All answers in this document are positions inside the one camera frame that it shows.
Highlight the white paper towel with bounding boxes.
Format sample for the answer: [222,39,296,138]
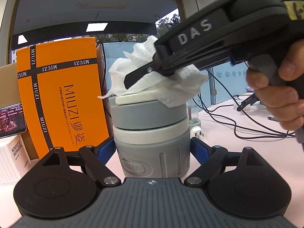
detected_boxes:
[97,35,209,109]

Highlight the white ribbed box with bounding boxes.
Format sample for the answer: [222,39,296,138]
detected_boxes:
[0,134,32,186]

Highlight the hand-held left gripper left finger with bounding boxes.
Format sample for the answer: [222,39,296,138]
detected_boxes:
[38,137,121,188]

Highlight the small black gripper tool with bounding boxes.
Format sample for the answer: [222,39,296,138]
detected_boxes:
[237,94,260,112]

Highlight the clear glass jar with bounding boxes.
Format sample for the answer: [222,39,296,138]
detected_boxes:
[186,104,199,121]

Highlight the wooden framed window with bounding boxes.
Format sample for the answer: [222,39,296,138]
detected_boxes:
[7,0,188,64]

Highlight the orange printed box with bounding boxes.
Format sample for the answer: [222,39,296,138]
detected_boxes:
[16,36,112,160]

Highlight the smartphone with lit screen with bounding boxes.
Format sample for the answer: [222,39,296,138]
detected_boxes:
[0,103,27,139]

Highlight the blue panel board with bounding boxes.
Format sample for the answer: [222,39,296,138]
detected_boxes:
[104,42,249,106]

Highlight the black cable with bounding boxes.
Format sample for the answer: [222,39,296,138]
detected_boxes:
[197,93,298,139]

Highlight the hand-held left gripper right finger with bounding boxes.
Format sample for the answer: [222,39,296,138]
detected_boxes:
[185,137,265,187]

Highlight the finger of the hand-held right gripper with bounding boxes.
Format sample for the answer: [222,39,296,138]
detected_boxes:
[124,50,172,90]

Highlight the grey lidded container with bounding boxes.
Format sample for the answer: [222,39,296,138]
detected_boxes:
[109,91,192,179]

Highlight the person's right hand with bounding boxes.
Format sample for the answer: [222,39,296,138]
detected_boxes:
[246,37,304,135]

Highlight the white power plug adapter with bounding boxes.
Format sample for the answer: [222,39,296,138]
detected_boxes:
[188,120,205,139]

